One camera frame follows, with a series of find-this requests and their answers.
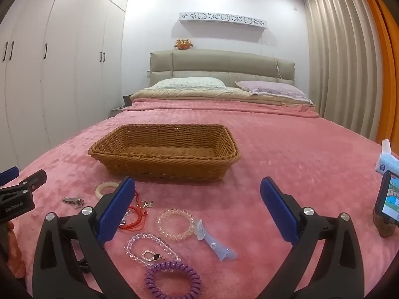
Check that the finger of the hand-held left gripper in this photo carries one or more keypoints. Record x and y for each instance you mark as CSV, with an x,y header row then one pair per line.
x,y
34,180
8,176

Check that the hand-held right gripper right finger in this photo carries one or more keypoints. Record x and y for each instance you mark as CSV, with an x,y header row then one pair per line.
x,y
279,211

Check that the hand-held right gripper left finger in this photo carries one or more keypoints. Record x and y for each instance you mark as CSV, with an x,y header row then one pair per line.
x,y
113,211

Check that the clear crystal bead strand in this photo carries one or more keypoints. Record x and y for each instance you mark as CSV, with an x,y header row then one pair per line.
x,y
132,243

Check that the silver metal clip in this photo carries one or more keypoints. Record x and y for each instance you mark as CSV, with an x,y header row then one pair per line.
x,y
73,201

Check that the brown wicker basket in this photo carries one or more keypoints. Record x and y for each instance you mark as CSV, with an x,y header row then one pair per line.
x,y
162,168

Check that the light blue hair clip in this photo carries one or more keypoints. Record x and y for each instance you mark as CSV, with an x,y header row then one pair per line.
x,y
215,246

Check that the person's left hand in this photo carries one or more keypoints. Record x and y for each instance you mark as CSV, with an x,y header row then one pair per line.
x,y
15,249

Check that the pink fleece blanket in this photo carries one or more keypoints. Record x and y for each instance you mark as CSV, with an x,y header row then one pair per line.
x,y
280,149

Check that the nightstand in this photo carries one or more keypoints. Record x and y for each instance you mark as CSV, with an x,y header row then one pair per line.
x,y
117,112

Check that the wooden phone stand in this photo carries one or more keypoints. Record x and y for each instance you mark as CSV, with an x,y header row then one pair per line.
x,y
385,229

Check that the smartphone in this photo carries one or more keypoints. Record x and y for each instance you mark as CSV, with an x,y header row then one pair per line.
x,y
389,202

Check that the white wardrobe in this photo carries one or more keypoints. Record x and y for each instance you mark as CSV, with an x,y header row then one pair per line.
x,y
62,68

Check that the tissue pack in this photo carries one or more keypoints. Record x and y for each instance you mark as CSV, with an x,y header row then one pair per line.
x,y
388,162

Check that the lilac pillow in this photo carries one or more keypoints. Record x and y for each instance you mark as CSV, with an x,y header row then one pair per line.
x,y
271,88

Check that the white dotted pillow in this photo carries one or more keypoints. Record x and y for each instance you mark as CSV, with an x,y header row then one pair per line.
x,y
190,83

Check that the beige padded headboard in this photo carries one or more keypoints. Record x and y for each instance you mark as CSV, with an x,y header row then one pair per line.
x,y
218,62

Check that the beige curtain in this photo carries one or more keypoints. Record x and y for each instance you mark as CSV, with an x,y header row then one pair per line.
x,y
343,53

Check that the orange plush toy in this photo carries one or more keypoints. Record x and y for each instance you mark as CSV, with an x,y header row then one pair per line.
x,y
184,44

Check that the white wall shelf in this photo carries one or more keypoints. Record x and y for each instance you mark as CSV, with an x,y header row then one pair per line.
x,y
223,18

